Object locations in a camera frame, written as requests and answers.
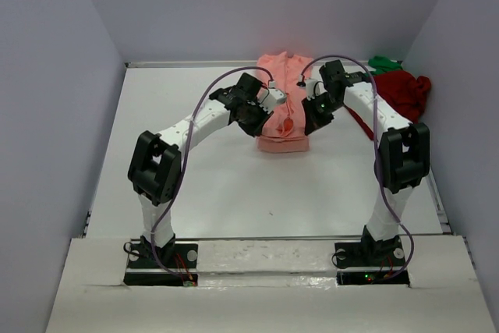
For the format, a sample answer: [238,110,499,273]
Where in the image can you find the pink t shirt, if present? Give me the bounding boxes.
[256,51,312,154]

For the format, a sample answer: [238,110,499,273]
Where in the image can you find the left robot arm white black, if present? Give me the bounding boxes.
[128,68,286,269]

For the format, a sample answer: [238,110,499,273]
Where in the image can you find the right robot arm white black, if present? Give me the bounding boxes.
[297,55,430,270]

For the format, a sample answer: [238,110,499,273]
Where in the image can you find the green t shirt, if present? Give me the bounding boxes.
[368,55,403,76]

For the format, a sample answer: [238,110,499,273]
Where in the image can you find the red t shirt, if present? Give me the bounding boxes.
[343,70,431,143]

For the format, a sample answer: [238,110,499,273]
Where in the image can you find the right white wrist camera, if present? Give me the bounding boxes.
[297,78,321,101]

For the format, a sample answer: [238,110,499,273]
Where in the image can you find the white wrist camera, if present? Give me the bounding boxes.
[258,87,287,113]
[297,78,321,101]

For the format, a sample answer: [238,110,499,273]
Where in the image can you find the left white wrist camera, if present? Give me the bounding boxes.
[258,87,287,113]

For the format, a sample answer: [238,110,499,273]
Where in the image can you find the aluminium rail front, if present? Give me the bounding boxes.
[175,234,362,242]

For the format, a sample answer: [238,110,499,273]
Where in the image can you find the aluminium rail back edge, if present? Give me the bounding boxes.
[125,59,371,68]

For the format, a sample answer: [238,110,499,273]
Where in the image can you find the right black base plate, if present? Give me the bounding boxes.
[331,242,410,286]

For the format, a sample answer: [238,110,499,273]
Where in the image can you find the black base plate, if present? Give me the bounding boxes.
[331,242,410,286]
[123,241,199,287]

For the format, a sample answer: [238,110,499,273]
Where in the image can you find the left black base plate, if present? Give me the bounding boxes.
[123,241,199,287]

